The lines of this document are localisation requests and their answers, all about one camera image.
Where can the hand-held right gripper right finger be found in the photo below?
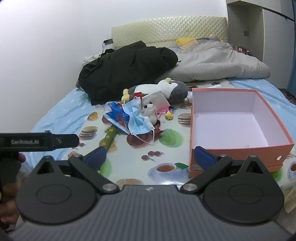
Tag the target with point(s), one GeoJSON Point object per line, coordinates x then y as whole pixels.
{"type": "Point", "coordinates": [203, 158]}

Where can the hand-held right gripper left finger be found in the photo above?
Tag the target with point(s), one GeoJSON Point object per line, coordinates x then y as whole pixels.
{"type": "Point", "coordinates": [98, 155]}

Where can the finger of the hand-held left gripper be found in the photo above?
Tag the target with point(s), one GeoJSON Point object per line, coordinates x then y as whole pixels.
{"type": "Point", "coordinates": [68, 140]}

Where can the green stick with yellow print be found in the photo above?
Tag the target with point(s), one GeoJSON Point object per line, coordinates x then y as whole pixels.
{"type": "Point", "coordinates": [108, 138]}

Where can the pink cardboard box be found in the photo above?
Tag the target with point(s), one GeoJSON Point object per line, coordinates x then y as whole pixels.
{"type": "Point", "coordinates": [231, 125]}

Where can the blue red plastic bag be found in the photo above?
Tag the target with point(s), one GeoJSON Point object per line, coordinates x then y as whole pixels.
{"type": "Point", "coordinates": [113, 113]}

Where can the red foil ornament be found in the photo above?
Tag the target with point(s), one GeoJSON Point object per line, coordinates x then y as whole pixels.
{"type": "Point", "coordinates": [157, 132]}

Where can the pink tasselled toy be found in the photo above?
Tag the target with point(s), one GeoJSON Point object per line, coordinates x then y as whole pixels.
{"type": "Point", "coordinates": [163, 109]}

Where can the small panda plush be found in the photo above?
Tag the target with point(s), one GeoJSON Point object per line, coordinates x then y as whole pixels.
{"type": "Point", "coordinates": [149, 109]}

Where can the person's left hand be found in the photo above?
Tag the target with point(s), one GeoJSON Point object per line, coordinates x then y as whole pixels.
{"type": "Point", "coordinates": [8, 206]}

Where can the food print mat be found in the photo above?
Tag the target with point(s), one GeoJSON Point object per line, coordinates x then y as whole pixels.
{"type": "Point", "coordinates": [129, 162]}

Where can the blue face mask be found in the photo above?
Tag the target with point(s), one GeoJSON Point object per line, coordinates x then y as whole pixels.
{"type": "Point", "coordinates": [136, 118]}

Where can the small yellow duck toy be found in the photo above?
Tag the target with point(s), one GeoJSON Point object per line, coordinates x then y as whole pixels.
{"type": "Point", "coordinates": [169, 115]}

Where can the white bottle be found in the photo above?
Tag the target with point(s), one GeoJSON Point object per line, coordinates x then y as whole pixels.
{"type": "Point", "coordinates": [188, 98]}

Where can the grey white penguin plush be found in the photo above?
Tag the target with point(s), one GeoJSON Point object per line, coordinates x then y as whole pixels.
{"type": "Point", "coordinates": [175, 92]}

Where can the white patterned cloth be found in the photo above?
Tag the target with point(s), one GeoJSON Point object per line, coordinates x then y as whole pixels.
{"type": "Point", "coordinates": [91, 57]}

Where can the black jacket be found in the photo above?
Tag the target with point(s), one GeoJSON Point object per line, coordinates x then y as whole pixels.
{"type": "Point", "coordinates": [120, 69]}

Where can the grey duvet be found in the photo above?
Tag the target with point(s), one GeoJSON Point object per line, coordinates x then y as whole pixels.
{"type": "Point", "coordinates": [219, 62]}

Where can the row of small bottles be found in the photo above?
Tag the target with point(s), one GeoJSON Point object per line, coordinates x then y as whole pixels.
{"type": "Point", "coordinates": [241, 49]}

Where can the blue curtain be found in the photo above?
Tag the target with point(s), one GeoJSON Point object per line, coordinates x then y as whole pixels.
{"type": "Point", "coordinates": [291, 81]}

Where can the yellow pillow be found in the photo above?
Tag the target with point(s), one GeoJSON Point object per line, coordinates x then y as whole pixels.
{"type": "Point", "coordinates": [185, 41]}

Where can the cream quilted headboard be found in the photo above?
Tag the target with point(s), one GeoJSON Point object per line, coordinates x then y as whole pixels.
{"type": "Point", "coordinates": [161, 30]}

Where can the white cabinet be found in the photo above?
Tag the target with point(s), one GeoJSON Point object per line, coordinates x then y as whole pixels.
{"type": "Point", "coordinates": [272, 34]}

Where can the grey wall socket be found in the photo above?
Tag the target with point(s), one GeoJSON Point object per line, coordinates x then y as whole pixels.
{"type": "Point", "coordinates": [246, 33]}

